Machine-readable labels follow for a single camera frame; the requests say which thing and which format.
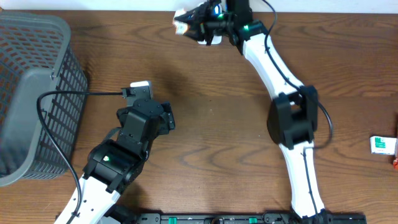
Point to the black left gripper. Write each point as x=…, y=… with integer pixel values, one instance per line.
x=166, y=118

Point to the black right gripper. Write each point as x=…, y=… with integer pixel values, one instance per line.
x=194, y=16

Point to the small orange white box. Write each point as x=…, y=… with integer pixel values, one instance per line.
x=181, y=27

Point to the white green box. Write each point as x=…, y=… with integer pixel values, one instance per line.
x=383, y=145

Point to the orange snack bar wrapper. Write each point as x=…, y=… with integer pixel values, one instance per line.
x=395, y=164

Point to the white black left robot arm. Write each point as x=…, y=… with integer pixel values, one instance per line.
x=114, y=164

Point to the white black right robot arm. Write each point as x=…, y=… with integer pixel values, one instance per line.
x=293, y=113

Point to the grey plastic mesh basket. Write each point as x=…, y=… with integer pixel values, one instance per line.
x=42, y=96

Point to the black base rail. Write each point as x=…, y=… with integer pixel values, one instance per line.
x=217, y=218

